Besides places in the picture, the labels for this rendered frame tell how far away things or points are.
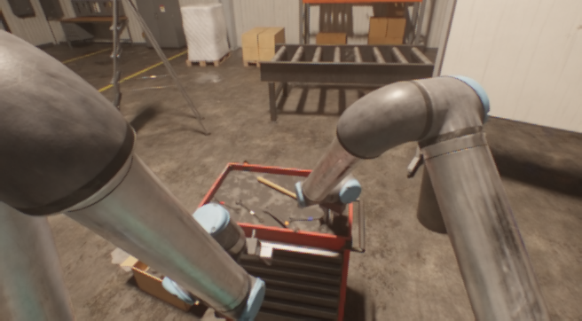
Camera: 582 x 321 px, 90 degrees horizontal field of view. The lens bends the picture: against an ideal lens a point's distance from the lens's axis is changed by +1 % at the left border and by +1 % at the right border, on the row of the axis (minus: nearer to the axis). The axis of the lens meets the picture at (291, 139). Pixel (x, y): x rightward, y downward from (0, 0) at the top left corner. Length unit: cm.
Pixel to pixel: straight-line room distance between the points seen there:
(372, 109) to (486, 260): 31
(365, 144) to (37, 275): 51
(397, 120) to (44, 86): 47
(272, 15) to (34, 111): 899
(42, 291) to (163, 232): 17
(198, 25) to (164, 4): 244
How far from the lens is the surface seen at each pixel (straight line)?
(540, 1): 301
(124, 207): 34
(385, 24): 787
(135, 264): 238
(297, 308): 172
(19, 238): 45
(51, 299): 52
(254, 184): 163
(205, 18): 755
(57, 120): 28
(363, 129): 55
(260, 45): 723
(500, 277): 61
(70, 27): 1185
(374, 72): 409
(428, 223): 279
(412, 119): 55
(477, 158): 60
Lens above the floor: 190
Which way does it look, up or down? 29 degrees down
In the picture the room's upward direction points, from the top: 1 degrees counter-clockwise
